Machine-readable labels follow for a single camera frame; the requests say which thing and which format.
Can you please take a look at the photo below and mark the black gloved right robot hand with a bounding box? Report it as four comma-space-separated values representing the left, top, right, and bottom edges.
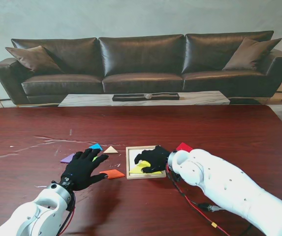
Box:
134, 145, 171, 174

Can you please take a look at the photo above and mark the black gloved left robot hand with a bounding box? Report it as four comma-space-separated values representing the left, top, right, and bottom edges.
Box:
61, 148, 110, 191

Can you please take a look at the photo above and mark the purple medium tangram triangle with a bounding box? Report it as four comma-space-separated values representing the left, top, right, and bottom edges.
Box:
60, 153, 76, 165

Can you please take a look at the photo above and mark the yellow large tangram triangle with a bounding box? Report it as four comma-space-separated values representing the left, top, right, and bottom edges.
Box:
129, 160, 163, 176

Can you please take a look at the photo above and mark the red large tangram triangle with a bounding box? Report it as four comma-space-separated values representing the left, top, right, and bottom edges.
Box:
175, 142, 194, 152

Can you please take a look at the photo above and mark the wooden square puzzle tray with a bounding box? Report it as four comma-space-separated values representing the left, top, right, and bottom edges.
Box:
125, 145, 167, 180

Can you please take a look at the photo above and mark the orange tangram parallelogram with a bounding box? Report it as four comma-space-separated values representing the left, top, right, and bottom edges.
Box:
99, 169, 126, 180

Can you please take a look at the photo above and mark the natural wood small tangram triangle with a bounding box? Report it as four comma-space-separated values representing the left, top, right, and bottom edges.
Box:
103, 146, 119, 155

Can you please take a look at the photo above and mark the long black decorative tray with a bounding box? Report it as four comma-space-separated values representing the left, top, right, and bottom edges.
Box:
112, 92, 180, 102

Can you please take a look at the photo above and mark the marble coffee table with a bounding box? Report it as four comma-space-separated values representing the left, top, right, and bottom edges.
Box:
58, 90, 231, 107

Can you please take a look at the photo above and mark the dark brown leather sofa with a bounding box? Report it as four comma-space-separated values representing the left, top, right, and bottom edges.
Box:
0, 30, 282, 107

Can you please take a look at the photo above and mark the brown sofa cushion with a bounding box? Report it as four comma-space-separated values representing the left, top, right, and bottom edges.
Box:
5, 45, 63, 74
222, 37, 282, 71

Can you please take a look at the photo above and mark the red black left arm cable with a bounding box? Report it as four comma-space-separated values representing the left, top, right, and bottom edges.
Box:
58, 207, 77, 236

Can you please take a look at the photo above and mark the red black arm cable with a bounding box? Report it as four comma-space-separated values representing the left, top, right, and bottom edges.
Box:
165, 168, 253, 236
58, 207, 77, 236

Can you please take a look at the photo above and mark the red black right arm cable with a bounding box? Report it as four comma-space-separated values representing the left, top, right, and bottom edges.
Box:
165, 168, 253, 236

